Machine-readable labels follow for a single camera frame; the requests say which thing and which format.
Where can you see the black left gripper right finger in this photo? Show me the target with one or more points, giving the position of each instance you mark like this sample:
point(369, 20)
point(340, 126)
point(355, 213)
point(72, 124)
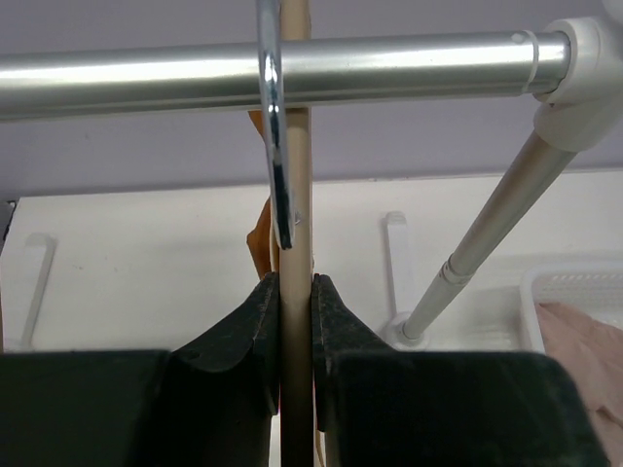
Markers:
point(378, 406)

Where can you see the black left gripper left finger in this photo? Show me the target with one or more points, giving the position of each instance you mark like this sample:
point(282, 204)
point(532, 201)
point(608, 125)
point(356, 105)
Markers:
point(208, 403)

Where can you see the brown underwear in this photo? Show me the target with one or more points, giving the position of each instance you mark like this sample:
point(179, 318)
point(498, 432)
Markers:
point(262, 245)

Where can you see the beige hanger with brown underwear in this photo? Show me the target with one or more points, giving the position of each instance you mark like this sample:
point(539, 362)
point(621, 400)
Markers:
point(288, 151)

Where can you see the pink underwear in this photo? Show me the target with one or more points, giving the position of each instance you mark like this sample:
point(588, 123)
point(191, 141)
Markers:
point(590, 351)

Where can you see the clear plastic basket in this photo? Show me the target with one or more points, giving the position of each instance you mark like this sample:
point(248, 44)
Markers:
point(594, 288)

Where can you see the white clothes rack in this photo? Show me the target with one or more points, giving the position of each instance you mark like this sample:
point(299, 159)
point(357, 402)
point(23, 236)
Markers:
point(574, 69)

